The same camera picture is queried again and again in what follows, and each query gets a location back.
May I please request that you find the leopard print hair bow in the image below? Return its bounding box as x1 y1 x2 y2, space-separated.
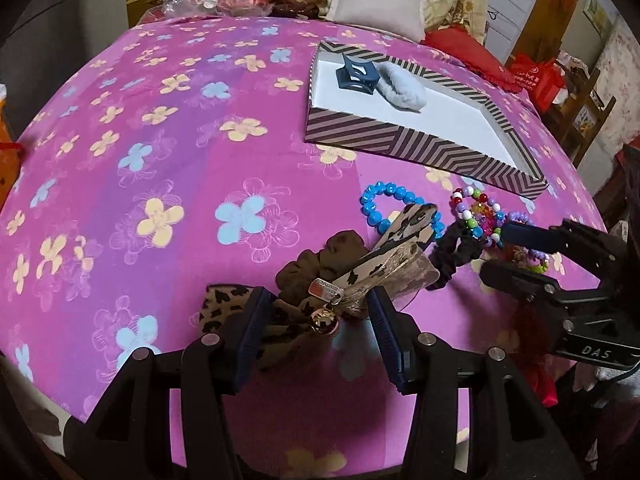
306 204 442 335

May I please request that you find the black scrunchie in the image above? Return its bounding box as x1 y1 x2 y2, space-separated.
426 220 483 290

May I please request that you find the light blue fluffy scrunchie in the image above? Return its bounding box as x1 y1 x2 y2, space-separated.
375 62 426 113

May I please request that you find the dark blue hair claw clip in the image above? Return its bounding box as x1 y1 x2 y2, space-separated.
336 55 380 96

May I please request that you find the leopard print hair band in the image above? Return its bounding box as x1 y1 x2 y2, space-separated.
198 284 253 334

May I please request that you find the brown velvet scrunchie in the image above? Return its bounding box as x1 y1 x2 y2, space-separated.
259 228 371 361

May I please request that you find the wooden shelf rack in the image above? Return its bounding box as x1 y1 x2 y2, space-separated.
542 60 616 168

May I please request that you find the red paper gift bag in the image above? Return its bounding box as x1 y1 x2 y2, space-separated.
510 53 564 113

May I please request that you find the pink floral bedsheet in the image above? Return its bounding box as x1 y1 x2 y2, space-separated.
1 18 605 477

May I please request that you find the red heart cushion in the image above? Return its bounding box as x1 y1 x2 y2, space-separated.
421 26 523 93

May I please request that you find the striped cardboard tray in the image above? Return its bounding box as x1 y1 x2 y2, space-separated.
305 41 548 200

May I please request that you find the white pillow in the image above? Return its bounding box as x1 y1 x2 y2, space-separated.
326 0 425 44

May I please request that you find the orange plastic basket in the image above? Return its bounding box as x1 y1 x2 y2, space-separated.
0 84 25 208

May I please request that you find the purple bead bracelet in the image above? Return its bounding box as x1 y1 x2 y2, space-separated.
504 209 551 266

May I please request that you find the green yellow bead bracelet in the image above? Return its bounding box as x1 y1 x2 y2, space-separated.
514 249 551 276

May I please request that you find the multicolour bead bracelet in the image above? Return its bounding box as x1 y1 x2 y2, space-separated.
448 184 508 248

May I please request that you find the blue bead bracelet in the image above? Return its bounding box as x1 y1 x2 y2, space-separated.
359 180 447 241

